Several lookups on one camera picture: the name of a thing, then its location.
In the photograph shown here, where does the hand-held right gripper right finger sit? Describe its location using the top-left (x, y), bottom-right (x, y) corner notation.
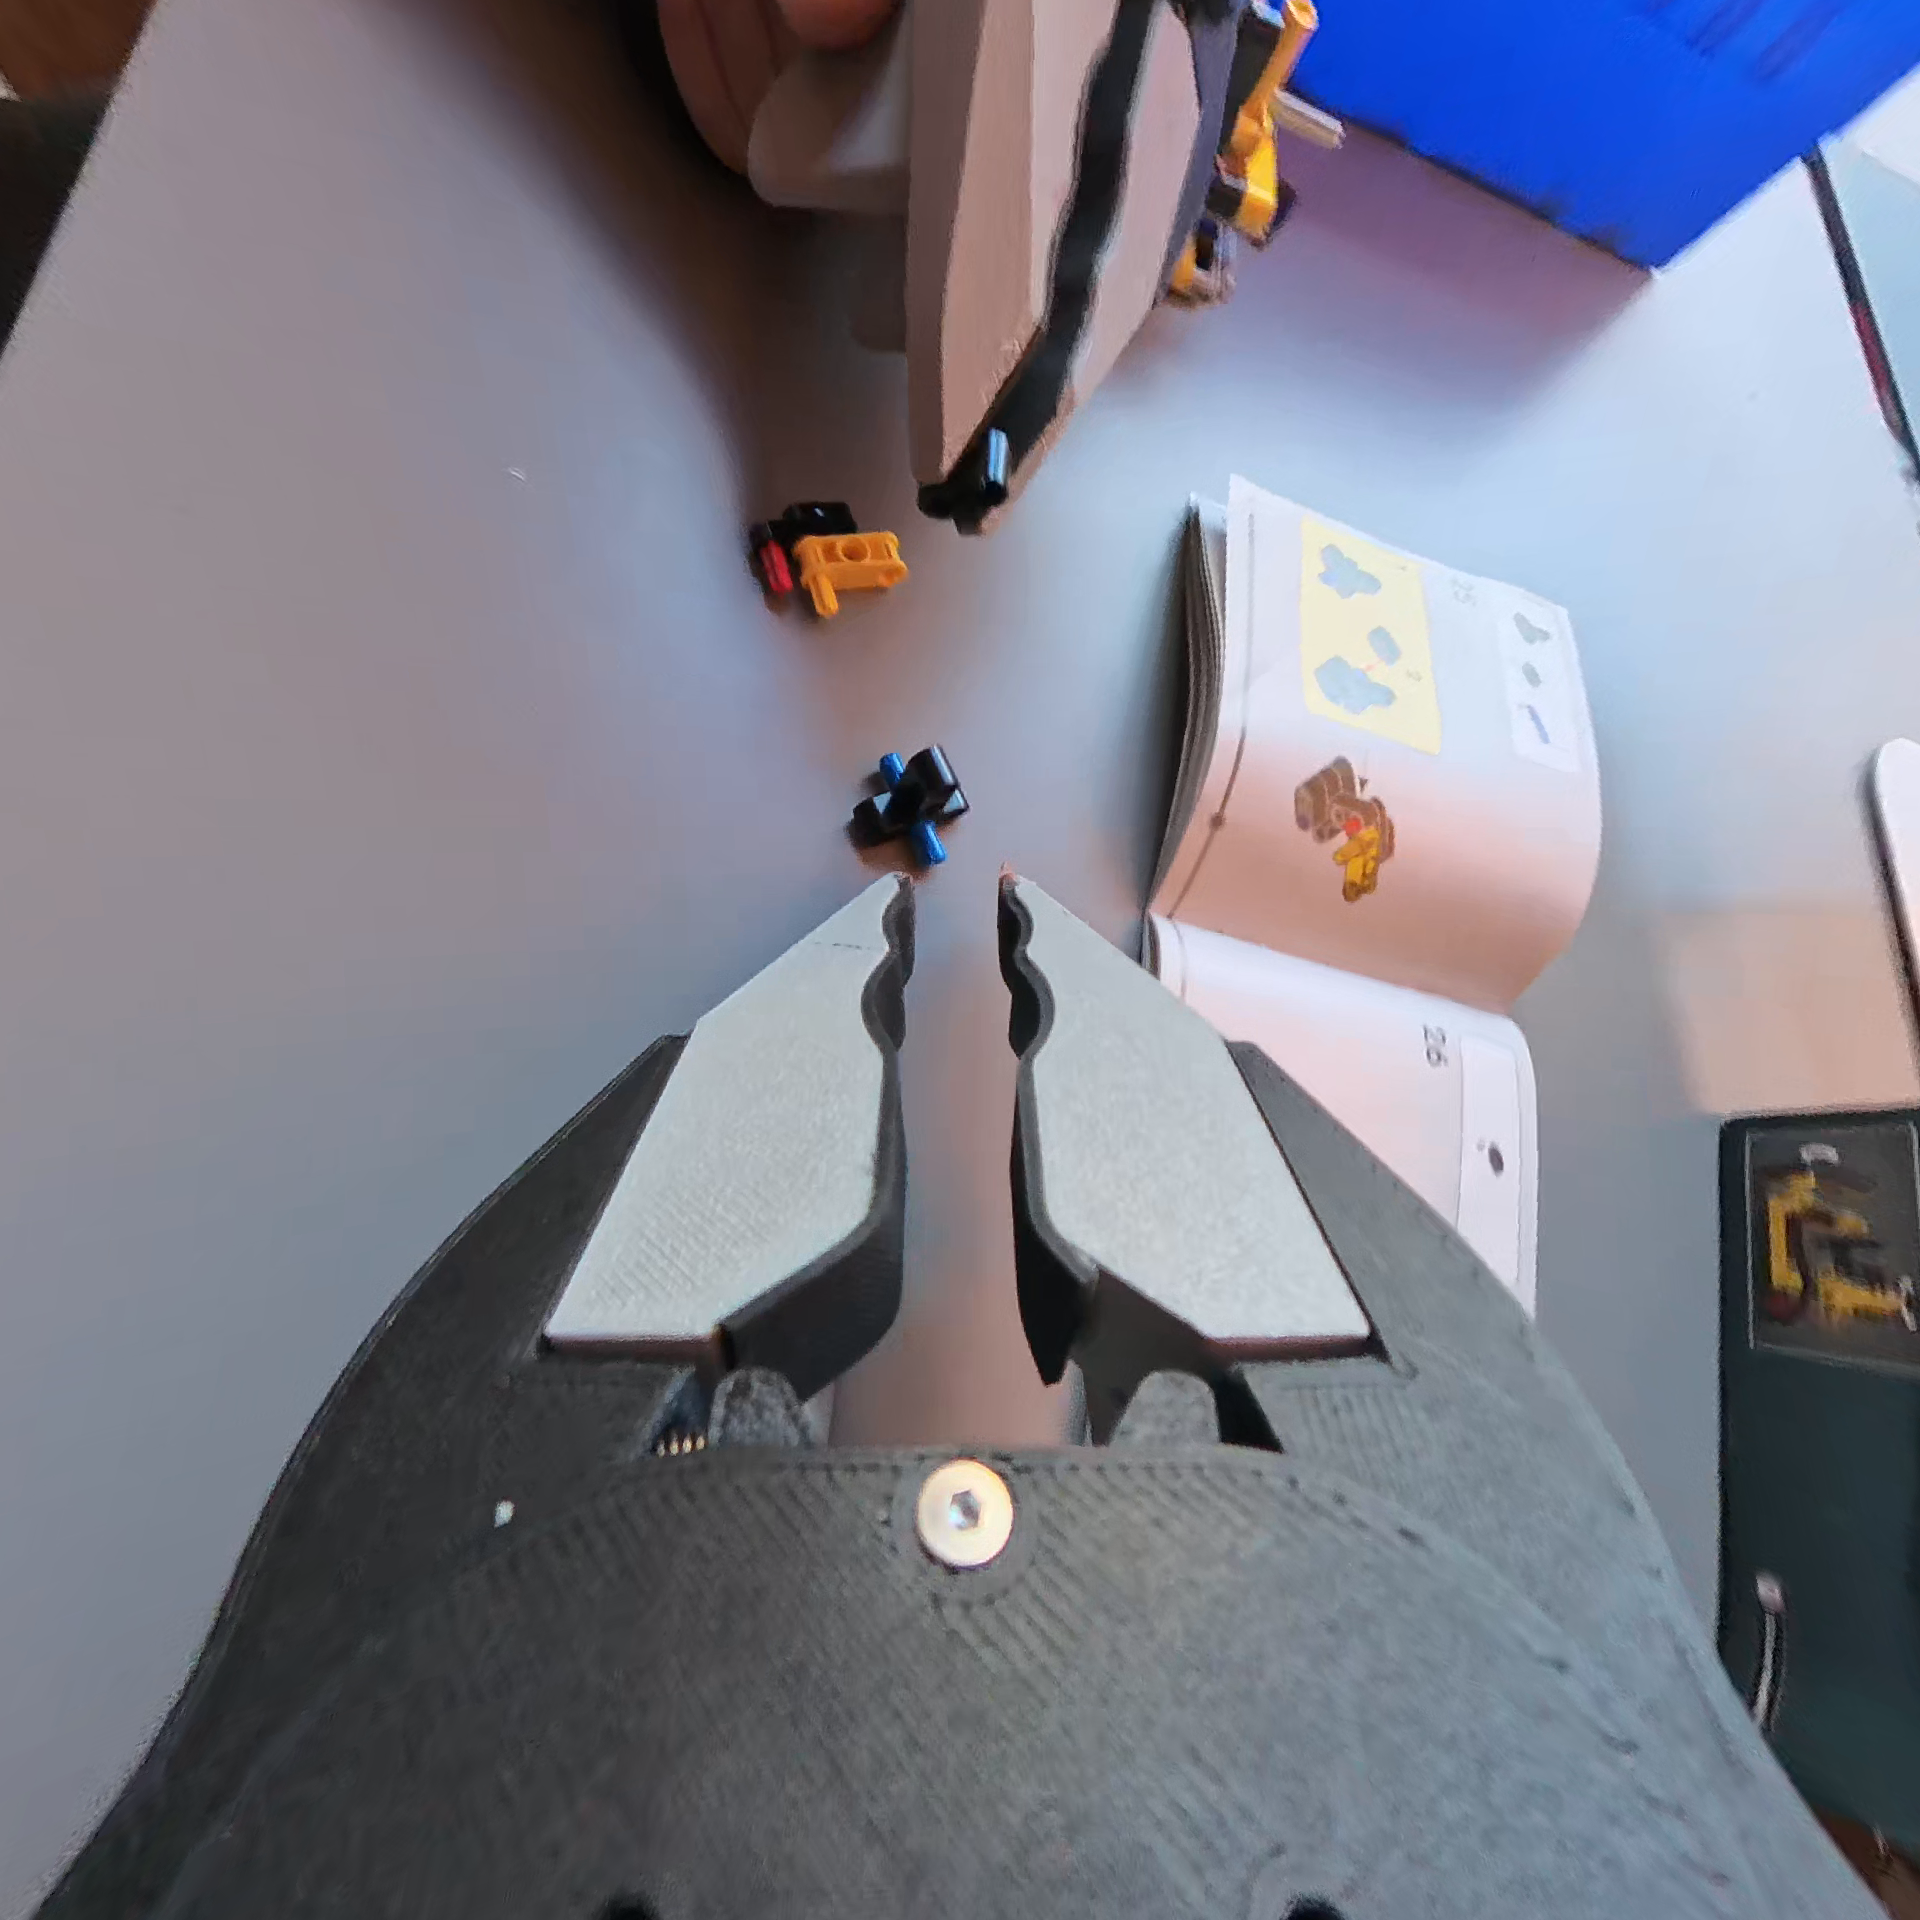
top-left (996, 869), bottom-right (1373, 1385)

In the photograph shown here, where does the person's left hand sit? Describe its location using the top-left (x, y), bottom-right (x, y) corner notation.
top-left (657, 0), bottom-right (905, 178)

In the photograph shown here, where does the black lego piece blue pin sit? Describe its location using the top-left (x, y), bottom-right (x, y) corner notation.
top-left (853, 746), bottom-right (971, 869)

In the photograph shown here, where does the open lego instruction booklet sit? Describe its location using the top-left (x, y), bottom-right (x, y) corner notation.
top-left (1144, 474), bottom-right (1602, 1321)

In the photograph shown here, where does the grey panel with black edge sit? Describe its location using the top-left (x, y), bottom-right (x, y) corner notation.
top-left (1803, 104), bottom-right (1920, 491)

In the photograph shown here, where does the blue plastic bin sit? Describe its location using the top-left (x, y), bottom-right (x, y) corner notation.
top-left (1285, 0), bottom-right (1920, 270)

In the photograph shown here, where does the person's dark clothing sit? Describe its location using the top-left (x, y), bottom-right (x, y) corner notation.
top-left (0, 93), bottom-right (110, 361)

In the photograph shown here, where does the small black lego piece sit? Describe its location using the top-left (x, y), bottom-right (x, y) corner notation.
top-left (917, 427), bottom-right (1013, 536)

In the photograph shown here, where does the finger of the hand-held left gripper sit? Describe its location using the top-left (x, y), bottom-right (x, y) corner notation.
top-left (983, 0), bottom-right (1244, 485)
top-left (905, 0), bottom-right (1155, 491)

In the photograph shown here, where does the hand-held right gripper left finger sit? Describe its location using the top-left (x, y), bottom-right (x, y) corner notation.
top-left (543, 872), bottom-right (922, 1405)

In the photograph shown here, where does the dark lego set box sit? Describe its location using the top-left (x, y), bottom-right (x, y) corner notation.
top-left (1717, 1107), bottom-right (1920, 1854)

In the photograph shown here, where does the yellow lego vehicle model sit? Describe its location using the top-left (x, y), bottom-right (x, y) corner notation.
top-left (1166, 0), bottom-right (1344, 312)

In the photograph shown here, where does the yellow black red lego assembly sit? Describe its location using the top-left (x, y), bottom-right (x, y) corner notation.
top-left (749, 500), bottom-right (912, 620)

